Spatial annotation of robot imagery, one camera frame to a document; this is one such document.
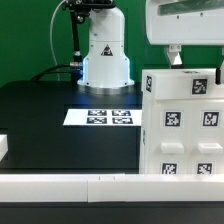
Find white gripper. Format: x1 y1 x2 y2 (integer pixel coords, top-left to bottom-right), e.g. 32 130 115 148
145 0 224 84

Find white block with two tags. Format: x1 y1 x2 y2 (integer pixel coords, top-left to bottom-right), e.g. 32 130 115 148
142 69 224 100

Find white door panel with knob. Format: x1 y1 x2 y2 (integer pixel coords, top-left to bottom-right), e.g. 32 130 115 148
189 100 224 175

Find white panel with tag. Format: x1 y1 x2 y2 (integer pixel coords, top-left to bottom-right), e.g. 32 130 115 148
148 101 191 175

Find white cabinet body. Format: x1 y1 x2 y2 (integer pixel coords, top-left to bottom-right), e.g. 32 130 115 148
139 97 224 175

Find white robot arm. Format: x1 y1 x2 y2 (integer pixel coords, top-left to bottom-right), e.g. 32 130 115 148
62 0 224 93

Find white tag base sheet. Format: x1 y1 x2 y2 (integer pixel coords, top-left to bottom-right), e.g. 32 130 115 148
63 109 142 126

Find white front fence bar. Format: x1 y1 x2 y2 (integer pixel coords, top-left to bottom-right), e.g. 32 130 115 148
0 174 224 202

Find white fence bar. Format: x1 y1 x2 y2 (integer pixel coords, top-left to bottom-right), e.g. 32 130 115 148
0 134 8 161
0 174 224 202

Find white left fence bar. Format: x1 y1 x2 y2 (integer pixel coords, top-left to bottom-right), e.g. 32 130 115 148
0 134 8 161

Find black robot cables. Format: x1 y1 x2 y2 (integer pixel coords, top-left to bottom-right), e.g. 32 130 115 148
31 3 84 82

